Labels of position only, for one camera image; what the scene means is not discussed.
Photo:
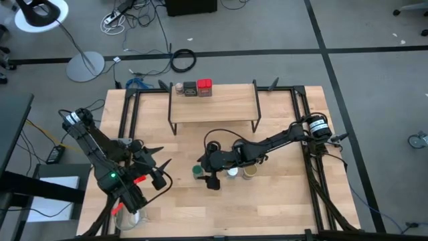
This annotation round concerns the grey round floor stand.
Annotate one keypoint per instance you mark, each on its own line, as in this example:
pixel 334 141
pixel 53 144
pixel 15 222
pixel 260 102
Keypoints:
pixel 85 68

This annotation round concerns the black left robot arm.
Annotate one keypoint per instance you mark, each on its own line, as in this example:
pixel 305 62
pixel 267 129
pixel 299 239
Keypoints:
pixel 90 144

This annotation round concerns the red lid paprika tin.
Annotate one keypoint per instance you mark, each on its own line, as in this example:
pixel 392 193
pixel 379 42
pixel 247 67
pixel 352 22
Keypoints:
pixel 204 85

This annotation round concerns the office chair base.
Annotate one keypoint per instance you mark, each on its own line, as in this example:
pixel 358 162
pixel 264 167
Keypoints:
pixel 411 6

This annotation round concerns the small brown spice jar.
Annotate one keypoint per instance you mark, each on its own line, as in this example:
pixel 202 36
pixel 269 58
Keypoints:
pixel 179 88

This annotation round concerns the green lid spice jar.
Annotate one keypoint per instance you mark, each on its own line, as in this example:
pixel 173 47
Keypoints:
pixel 197 170

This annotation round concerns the black pepper tin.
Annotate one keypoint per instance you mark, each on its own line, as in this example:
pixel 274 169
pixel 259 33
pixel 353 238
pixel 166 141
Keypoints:
pixel 190 89

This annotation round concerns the black desk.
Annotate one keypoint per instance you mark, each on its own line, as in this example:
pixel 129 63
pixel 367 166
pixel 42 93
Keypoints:
pixel 13 127

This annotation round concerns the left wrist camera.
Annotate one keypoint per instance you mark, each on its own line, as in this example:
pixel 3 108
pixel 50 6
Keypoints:
pixel 158 181

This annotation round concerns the black box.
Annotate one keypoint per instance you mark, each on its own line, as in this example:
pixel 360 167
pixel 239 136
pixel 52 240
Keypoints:
pixel 190 6

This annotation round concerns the grey cabinet white front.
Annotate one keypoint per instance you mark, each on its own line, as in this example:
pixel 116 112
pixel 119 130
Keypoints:
pixel 50 211

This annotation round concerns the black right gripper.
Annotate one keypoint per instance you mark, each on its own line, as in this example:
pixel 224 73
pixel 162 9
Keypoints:
pixel 219 159

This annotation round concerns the white power strip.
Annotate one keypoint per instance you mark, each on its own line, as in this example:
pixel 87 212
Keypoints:
pixel 112 17

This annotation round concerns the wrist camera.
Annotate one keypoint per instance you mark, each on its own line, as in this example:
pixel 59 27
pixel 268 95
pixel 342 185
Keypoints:
pixel 213 184
pixel 158 181

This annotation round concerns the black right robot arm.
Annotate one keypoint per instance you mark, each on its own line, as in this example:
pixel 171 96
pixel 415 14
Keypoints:
pixel 284 135

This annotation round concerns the clear glass mug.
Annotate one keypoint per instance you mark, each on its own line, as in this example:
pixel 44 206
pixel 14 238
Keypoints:
pixel 125 221

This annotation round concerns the wooden shelf riser black legs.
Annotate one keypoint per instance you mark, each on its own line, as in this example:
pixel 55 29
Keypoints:
pixel 217 107

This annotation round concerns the caster wheel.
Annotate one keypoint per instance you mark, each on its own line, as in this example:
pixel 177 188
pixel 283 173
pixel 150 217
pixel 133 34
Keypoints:
pixel 416 141

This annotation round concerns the black power adapter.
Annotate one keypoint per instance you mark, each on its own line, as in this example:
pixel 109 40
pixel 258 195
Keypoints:
pixel 55 154

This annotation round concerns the black aluminium table frame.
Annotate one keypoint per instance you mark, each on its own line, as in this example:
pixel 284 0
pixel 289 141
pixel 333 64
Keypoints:
pixel 298 89

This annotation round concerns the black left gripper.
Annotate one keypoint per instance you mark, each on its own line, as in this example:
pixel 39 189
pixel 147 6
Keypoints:
pixel 143 160

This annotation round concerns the white round stand base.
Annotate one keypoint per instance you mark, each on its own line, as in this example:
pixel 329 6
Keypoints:
pixel 23 25

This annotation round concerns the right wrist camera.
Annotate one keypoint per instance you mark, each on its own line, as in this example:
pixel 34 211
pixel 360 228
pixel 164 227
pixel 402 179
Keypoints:
pixel 213 184

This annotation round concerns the white lid seasoning jar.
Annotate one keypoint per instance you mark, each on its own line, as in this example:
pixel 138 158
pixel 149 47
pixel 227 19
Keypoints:
pixel 232 172

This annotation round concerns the gold lid spice jar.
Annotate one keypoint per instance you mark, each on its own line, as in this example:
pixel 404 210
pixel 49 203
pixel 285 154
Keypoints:
pixel 250 171

